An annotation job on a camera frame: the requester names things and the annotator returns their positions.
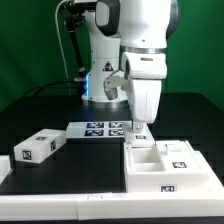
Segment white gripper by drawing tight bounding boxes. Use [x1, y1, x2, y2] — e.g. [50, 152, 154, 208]
[121, 52, 167, 133]

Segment white cabinet box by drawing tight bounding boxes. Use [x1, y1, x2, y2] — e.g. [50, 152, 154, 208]
[124, 143, 209, 193]

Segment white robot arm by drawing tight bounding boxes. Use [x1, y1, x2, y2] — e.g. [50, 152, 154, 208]
[57, 0, 180, 133]

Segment white cabinet top block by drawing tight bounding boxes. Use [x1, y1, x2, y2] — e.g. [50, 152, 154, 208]
[14, 129, 66, 164]

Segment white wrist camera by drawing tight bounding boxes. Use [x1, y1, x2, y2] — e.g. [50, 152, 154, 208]
[103, 75, 130, 101]

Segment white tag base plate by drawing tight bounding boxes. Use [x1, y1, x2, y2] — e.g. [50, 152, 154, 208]
[66, 121, 124, 139]

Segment white U-shaped fence frame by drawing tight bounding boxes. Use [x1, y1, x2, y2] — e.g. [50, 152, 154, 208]
[0, 150, 224, 222]

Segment black power cables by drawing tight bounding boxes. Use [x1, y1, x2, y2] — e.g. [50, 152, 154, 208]
[22, 78, 84, 98]

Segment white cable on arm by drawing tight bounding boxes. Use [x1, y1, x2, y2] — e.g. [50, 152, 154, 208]
[54, 0, 73, 81]

